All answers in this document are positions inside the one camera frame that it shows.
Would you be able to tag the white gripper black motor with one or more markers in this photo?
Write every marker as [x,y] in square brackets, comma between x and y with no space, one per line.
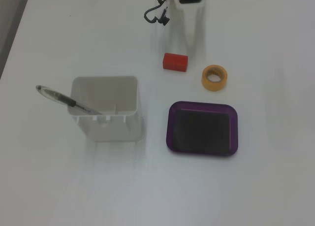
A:
[187,16]

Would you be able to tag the red cube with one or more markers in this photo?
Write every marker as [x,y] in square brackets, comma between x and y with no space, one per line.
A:
[175,61]

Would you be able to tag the white plastic box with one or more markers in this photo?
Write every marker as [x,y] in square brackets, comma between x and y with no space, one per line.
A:
[108,112]

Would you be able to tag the yellow masking tape roll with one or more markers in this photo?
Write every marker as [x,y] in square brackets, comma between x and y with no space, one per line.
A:
[214,78]

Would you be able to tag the purple metal tray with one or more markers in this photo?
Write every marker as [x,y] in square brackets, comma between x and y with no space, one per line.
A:
[203,128]

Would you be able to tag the black ballpoint pen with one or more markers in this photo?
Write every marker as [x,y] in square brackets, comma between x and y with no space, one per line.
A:
[64,98]

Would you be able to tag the small black camera module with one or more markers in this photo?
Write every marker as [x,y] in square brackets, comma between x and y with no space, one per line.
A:
[163,18]

